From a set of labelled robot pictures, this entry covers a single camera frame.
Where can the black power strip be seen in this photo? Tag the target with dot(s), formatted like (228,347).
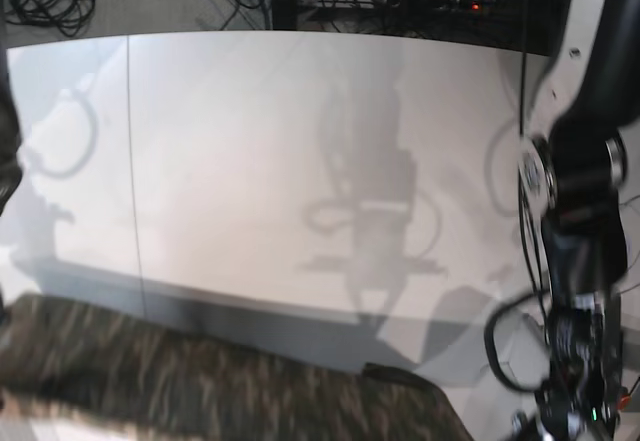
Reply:
(437,6)

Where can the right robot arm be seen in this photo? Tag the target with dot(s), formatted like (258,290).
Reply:
(11,171)

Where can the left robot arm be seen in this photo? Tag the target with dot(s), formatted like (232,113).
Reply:
(572,166)

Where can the camouflage t-shirt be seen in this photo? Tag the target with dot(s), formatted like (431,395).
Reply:
(71,360)

